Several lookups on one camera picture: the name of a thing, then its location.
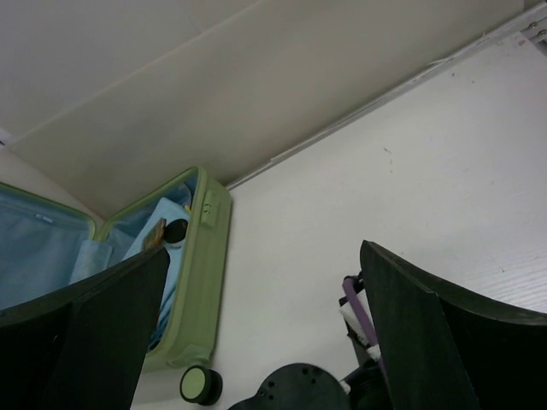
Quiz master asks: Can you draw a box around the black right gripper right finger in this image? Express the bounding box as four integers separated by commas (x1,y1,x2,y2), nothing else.
360,241,546,409

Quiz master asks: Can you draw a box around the green suitcase blue lining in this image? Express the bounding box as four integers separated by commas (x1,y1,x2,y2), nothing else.
0,165,234,405

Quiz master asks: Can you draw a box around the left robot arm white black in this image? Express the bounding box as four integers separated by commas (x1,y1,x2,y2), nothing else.
232,276,392,409

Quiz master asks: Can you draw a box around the black round jar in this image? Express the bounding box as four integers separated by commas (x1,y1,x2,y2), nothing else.
163,219,189,249

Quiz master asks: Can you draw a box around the light blue garment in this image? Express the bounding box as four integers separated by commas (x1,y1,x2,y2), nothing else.
124,198,191,351

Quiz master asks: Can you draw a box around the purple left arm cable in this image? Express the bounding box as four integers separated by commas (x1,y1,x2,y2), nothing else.
344,276,388,377

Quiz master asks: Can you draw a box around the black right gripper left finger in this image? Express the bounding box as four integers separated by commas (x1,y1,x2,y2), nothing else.
1,247,170,409

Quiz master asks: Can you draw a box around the eyeshadow palette with mirror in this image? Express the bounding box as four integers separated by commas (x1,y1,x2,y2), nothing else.
141,218,167,250

